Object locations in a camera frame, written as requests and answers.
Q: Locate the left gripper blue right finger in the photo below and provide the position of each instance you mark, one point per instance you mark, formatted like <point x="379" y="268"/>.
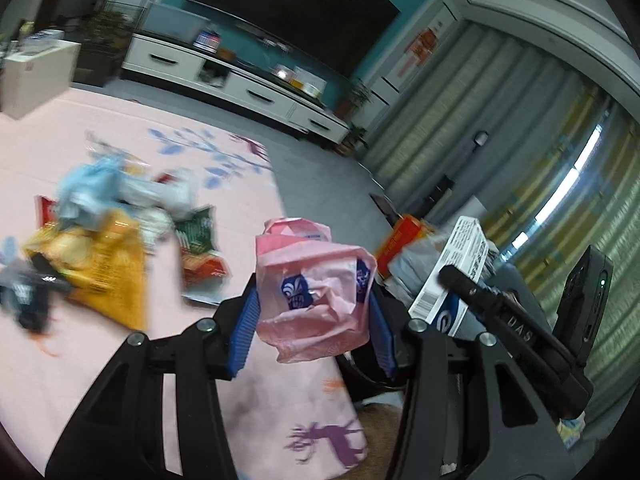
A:
<point x="381" y="337"/>

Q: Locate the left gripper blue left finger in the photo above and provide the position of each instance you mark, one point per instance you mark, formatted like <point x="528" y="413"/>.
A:
<point x="243" y="333"/>

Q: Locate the white barcode box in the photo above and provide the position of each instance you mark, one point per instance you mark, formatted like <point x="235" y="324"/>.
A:
<point x="440" y="301"/>

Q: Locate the pink plastic bag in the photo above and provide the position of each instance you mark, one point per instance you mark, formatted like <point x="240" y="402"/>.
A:
<point x="313" y="292"/>

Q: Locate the yellow chip bag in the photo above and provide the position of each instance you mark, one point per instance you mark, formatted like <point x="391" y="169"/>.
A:
<point x="106" y="268"/>

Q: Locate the light blue face mask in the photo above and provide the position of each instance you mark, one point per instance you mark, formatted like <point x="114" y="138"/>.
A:
<point x="88" y="193"/>

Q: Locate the green red snack wrapper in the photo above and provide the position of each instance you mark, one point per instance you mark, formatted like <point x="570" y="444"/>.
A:
<point x="203" y="269"/>

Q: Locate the orange red gift box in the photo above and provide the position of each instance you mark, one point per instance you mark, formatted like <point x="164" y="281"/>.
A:
<point x="406" y="230"/>

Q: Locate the upright vacuum cleaner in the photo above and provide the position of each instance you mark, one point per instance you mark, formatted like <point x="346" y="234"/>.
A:
<point x="450" y="185"/>

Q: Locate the pink floral table cloth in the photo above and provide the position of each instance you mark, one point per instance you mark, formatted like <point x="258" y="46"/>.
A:
<point x="284" y="421"/>

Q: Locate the striped window curtain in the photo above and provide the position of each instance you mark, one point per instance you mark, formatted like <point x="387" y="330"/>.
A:
<point x="550" y="155"/>

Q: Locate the potted plant by cabinet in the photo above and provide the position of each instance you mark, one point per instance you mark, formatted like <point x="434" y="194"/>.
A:
<point x="355" y="138"/>

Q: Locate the black crumpled wrapper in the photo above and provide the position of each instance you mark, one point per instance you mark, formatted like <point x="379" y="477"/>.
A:
<point x="25" y="290"/>

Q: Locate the white tv cabinet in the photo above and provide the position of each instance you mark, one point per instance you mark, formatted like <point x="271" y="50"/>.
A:
<point x="203" y="72"/>

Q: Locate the black television screen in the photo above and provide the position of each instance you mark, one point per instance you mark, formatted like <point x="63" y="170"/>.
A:
<point x="337" y="33"/>

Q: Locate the white small cabinet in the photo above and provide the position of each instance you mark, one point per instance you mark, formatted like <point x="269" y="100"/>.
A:
<point x="30" y="80"/>

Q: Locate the black camera device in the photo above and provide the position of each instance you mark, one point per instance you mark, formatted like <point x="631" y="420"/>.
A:
<point x="582" y="304"/>

